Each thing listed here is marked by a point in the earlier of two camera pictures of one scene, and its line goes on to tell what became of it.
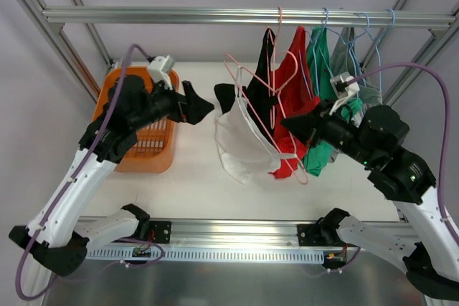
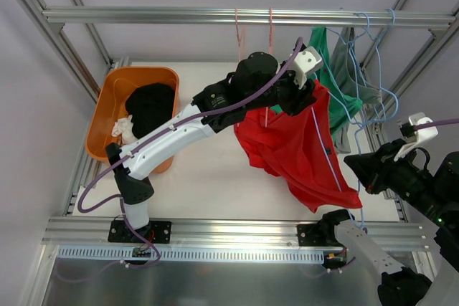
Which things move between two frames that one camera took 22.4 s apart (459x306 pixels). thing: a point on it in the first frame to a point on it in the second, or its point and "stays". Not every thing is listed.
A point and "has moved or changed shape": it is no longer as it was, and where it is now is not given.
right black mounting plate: [310, 235] stays
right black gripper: [316, 130] to [375, 168]
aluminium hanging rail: [432, 18] stays
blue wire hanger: [315, 54] to [360, 213]
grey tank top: [346, 59] stays
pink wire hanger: [277, 89] to [239, 39]
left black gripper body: [181, 106] to [299, 96]
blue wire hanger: [350, 44] to [375, 81]
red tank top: [294, 97] has moved or changed shape
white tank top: [243, 146] has moved or changed shape
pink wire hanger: [277, 89] has moved or changed shape
